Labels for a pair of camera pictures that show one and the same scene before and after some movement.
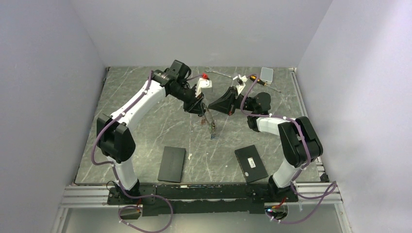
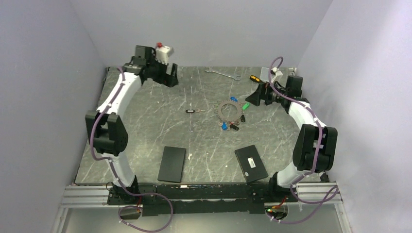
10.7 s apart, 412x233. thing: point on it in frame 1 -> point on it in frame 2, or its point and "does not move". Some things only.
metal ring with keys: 211,123 -> 231,112
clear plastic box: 266,75 does not move
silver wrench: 206,70 does not move
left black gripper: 195,105 -> 169,80
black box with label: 252,166 does not move
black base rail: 176,200 does not move
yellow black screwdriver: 254,78 does not move
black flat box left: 172,165 does not move
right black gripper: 226,104 -> 263,92
